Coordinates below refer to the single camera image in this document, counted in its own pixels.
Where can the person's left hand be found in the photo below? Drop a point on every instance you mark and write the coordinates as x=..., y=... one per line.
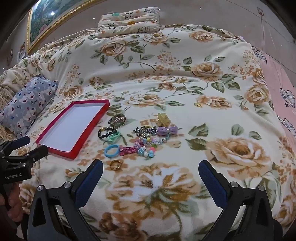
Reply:
x=12, y=199

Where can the blue bear print pillow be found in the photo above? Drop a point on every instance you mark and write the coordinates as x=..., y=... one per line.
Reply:
x=25, y=104

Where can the square face wristwatch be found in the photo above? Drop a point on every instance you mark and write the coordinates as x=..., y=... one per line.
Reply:
x=118, y=122

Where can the gold framed painting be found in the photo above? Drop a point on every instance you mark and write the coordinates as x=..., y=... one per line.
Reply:
x=46, y=16

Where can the panda print folded quilt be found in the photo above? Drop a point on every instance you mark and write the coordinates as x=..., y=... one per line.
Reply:
x=127, y=23

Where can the pink hair clip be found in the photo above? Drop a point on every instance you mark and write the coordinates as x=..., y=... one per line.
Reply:
x=126, y=150

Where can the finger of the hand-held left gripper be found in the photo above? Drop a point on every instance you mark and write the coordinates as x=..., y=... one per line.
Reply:
x=19, y=141
x=34, y=154

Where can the purple bow hair clip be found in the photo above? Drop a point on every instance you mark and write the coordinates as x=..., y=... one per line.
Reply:
x=163, y=131

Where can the floral blanket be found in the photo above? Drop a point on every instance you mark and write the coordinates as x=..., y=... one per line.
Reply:
x=161, y=69

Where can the yellow hair claw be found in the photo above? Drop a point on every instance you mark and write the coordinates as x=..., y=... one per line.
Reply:
x=163, y=119

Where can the pink heart print sheet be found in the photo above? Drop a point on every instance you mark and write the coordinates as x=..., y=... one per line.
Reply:
x=277, y=74

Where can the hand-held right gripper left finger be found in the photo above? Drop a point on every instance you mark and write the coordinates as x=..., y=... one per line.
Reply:
x=92, y=180

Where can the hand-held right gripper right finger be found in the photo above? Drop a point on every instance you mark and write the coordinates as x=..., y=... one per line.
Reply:
x=212, y=183

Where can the red shallow box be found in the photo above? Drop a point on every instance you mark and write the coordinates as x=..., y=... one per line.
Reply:
x=69, y=125

